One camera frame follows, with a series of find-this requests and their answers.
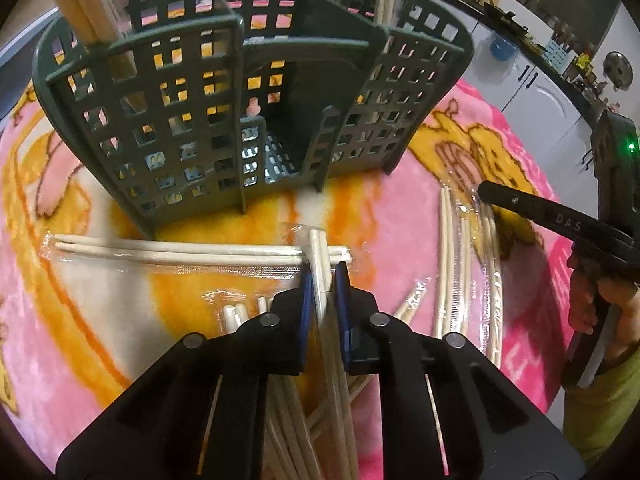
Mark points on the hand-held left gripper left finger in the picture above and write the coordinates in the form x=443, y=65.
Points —
x=306, y=305

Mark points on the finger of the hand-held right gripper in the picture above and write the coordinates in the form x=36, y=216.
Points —
x=550, y=217

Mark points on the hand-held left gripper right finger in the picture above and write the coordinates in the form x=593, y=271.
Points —
x=341, y=305

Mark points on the wooden chopstick pair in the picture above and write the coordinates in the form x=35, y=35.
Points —
x=450, y=270
x=320, y=270
x=175, y=252
x=412, y=302
x=492, y=285

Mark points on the green plastic utensil basket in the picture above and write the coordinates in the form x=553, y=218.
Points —
x=315, y=55

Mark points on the person's right forearm green sleeve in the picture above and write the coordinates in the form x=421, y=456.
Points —
x=610, y=410

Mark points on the person's right hand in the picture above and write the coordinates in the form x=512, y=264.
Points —
x=625, y=310

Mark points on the round metal pan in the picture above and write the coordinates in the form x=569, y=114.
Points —
x=617, y=70

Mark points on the white kitchen cabinet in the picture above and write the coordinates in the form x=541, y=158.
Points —
x=530, y=95

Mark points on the pile of wooden chopsticks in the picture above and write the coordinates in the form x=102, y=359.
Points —
x=292, y=435

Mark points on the black cluttered kitchen countertop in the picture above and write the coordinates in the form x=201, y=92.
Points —
x=550, y=45

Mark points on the blue hanging cloth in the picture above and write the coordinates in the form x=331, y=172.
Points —
x=502, y=50

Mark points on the pink printed blanket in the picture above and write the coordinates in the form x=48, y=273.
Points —
x=60, y=350

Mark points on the bundle of chopsticks in basket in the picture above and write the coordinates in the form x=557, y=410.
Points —
x=82, y=5

